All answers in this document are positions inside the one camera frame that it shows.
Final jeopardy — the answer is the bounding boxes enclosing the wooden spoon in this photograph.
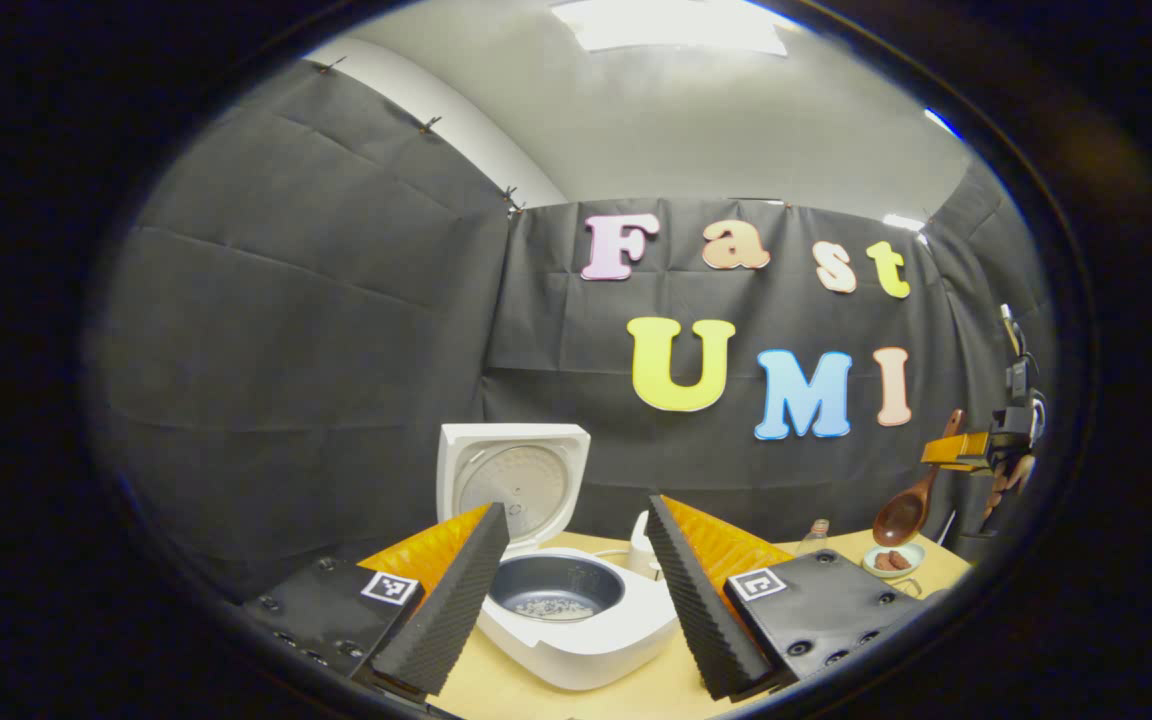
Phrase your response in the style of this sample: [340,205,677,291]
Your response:
[872,408,967,548]

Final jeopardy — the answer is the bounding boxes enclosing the white rice cooker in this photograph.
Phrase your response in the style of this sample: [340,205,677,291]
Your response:
[436,423,682,691]

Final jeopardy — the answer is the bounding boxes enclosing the black backdrop cloth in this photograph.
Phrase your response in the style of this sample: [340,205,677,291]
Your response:
[86,60,1057,601]

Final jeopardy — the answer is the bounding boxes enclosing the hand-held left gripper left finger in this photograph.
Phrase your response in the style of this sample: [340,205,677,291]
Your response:
[241,500,512,701]

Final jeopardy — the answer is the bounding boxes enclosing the pale green plate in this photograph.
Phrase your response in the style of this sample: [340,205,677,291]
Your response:
[862,541,927,580]

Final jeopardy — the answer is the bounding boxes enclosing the large ceiling light panel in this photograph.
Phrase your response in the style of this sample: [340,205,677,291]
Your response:
[551,0,787,56]

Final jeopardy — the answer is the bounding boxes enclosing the white rice grains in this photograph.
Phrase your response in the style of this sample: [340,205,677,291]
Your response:
[514,594,599,620]

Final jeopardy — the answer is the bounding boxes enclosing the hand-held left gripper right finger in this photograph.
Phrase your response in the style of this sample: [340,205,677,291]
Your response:
[646,494,927,701]

